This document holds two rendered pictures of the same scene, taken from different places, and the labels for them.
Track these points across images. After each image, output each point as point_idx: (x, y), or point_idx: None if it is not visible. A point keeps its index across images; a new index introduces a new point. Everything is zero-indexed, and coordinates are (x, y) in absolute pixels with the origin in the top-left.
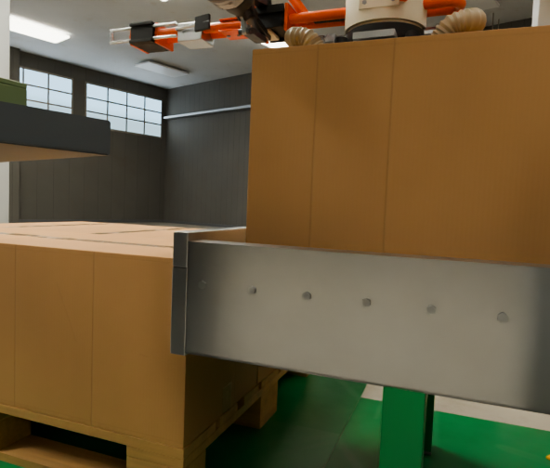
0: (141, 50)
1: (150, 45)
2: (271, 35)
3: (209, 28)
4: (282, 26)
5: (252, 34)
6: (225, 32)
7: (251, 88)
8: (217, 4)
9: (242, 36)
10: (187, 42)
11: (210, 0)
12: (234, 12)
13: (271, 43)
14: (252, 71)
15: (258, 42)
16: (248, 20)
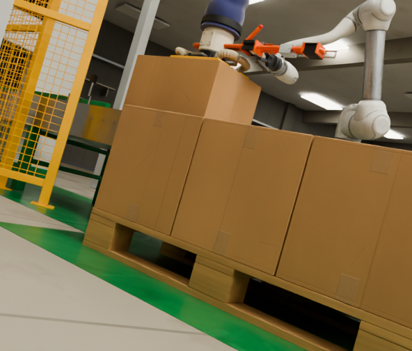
0: (318, 55)
1: (311, 57)
2: (253, 53)
3: (281, 56)
4: (250, 56)
5: (262, 67)
6: (273, 53)
7: (257, 99)
8: (277, 74)
9: (265, 50)
10: (291, 57)
11: (280, 75)
12: (271, 69)
13: (251, 49)
14: (259, 94)
15: (258, 63)
16: (265, 61)
